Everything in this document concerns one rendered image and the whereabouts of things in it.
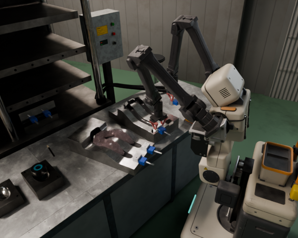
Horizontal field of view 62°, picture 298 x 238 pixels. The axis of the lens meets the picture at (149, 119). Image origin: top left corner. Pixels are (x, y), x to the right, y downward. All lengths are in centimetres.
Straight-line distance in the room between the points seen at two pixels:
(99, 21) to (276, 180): 170
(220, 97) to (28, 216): 114
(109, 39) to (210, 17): 200
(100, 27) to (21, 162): 119
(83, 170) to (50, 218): 33
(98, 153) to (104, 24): 113
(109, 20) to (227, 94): 132
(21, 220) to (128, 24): 361
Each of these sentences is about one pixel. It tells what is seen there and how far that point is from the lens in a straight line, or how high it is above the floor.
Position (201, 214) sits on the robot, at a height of 28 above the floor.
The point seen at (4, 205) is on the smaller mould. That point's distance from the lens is 150.
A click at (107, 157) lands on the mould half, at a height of 88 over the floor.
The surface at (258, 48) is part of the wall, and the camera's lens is 392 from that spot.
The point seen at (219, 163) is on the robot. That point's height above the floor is 85.
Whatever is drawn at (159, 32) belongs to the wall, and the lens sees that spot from 423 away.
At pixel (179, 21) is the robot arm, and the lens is 146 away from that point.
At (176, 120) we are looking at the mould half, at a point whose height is 88.
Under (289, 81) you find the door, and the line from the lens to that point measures 402.
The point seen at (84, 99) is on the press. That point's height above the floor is 78.
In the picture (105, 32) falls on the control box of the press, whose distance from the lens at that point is 223.
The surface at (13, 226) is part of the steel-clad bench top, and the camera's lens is 147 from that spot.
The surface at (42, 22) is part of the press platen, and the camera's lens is 192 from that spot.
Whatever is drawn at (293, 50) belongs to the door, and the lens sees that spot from 387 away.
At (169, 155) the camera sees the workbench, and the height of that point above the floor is 61.
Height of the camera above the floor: 190
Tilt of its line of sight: 35 degrees down
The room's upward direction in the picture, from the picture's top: 2 degrees counter-clockwise
